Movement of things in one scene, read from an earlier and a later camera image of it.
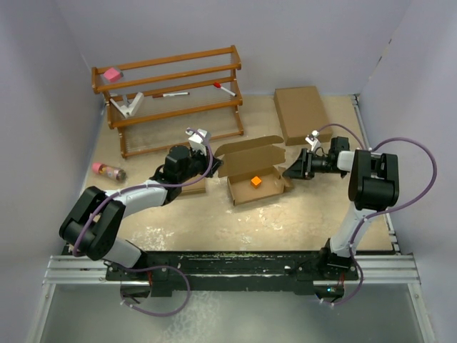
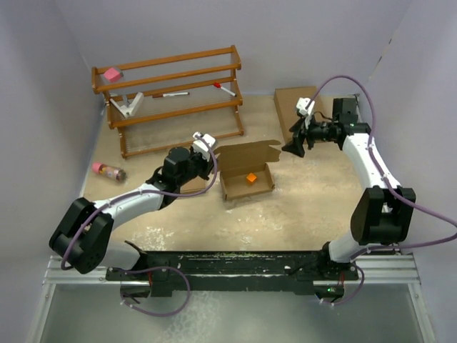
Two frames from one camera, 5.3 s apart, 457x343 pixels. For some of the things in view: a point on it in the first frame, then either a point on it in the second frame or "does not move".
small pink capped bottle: (116, 173) does not move
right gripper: (303, 167) -> (300, 129)
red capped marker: (218, 86) does not move
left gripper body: (202, 163) does not move
